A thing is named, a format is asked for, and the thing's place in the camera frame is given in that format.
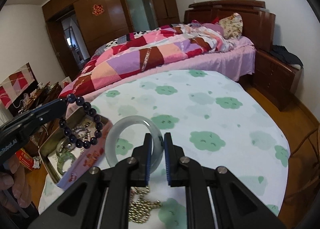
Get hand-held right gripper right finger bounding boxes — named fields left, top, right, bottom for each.
left=164, top=133, right=287, bottom=229

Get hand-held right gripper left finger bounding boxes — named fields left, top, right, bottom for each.
left=27, top=133, right=153, bottom=229

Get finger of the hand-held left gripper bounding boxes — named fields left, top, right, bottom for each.
left=25, top=98, right=67, bottom=120
left=0, top=106, right=67, bottom=142

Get silver metal bangle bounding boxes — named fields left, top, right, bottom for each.
left=57, top=138, right=76, bottom=155

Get dark bead bracelet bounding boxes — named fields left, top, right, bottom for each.
left=59, top=95, right=104, bottom=149

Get green glass bracelet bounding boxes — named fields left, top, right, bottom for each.
left=57, top=152, right=76, bottom=175

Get pale jade bangle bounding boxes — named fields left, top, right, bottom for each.
left=105, top=116, right=165, bottom=169

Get gold ball chain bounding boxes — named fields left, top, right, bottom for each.
left=128, top=186, right=163, bottom=222

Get rectangular metal tin box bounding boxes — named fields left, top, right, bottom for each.
left=39, top=106, right=113, bottom=191

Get person's left hand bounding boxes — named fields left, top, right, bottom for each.
left=0, top=156, right=33, bottom=209

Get red cardboard box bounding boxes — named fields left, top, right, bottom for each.
left=15, top=148, right=35, bottom=171

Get cluttered wooden cabinet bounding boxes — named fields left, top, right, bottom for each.
left=10, top=81, right=63, bottom=154

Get red white framed picture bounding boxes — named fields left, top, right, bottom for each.
left=0, top=63, right=38, bottom=109

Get green cloud print tablecloth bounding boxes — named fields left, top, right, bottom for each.
left=39, top=69, right=290, bottom=229

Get patchwork quilt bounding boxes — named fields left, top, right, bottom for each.
left=59, top=23, right=234, bottom=99

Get pink bed sheet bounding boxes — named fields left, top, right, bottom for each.
left=59, top=35, right=257, bottom=99

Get wooden wardrobe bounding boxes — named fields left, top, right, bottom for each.
left=41, top=0, right=184, bottom=82

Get wooden nightstand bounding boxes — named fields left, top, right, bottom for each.
left=252, top=49, right=304, bottom=112

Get purple pillow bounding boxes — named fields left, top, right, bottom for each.
left=202, top=23, right=224, bottom=34

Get floral pillow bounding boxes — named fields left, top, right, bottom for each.
left=219, top=13, right=244, bottom=39

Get wooden bed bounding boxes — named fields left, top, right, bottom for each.
left=184, top=0, right=276, bottom=82

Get dark clothes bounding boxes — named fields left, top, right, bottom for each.
left=270, top=45, right=304, bottom=68

